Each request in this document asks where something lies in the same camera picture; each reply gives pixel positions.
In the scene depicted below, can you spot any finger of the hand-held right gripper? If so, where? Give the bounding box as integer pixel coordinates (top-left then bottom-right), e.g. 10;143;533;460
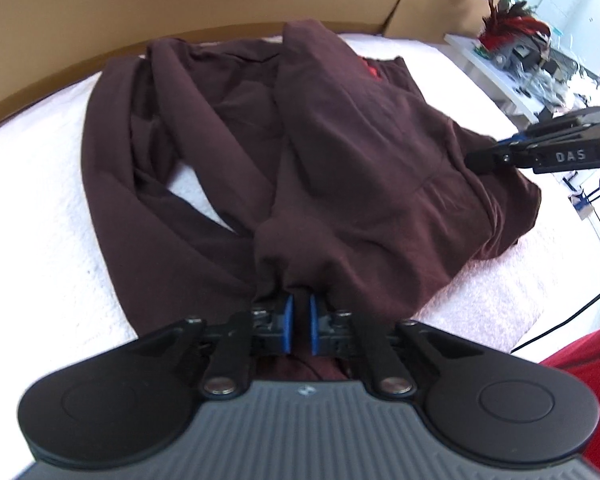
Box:
464;144;537;177
495;106;600;150

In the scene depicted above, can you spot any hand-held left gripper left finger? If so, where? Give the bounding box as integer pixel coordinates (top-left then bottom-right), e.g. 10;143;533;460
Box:
127;294;296;401

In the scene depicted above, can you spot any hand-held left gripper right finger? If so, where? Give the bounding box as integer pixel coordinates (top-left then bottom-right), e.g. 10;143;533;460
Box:
308;292;463;400

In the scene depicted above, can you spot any dark maroon shirt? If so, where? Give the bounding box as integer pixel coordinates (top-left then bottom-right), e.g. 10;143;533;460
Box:
80;19;542;381

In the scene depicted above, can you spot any pile of grey metal parts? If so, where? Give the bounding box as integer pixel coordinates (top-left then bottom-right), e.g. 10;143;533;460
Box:
495;35;600;106

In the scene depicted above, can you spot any white side table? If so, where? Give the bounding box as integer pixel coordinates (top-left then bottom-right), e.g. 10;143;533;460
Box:
444;32;600;128

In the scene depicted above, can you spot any red feather decoration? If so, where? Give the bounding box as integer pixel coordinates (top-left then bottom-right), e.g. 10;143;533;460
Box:
472;0;553;56

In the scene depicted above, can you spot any person's red sweater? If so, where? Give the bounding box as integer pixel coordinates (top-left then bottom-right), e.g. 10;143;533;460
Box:
537;317;600;480

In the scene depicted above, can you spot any white towel-covered table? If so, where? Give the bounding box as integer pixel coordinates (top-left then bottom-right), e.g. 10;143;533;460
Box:
0;30;600;478

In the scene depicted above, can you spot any black cable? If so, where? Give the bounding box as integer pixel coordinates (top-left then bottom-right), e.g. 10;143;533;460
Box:
510;280;600;353

